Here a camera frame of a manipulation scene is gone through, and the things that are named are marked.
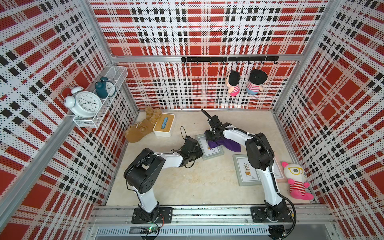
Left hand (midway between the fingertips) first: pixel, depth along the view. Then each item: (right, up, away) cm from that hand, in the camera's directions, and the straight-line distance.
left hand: (204, 151), depth 95 cm
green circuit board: (-27, -32, -26) cm, 50 cm away
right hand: (+4, +9, +7) cm, 12 cm away
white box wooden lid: (-27, +12, +7) cm, 30 cm away
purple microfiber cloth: (+16, +5, +2) cm, 16 cm away
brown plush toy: (-47, +12, +3) cm, 49 cm away
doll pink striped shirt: (+18, +47, 0) cm, 50 cm away
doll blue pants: (+33, +47, -2) cm, 58 cm away
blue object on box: (-30, +19, +13) cm, 37 cm away
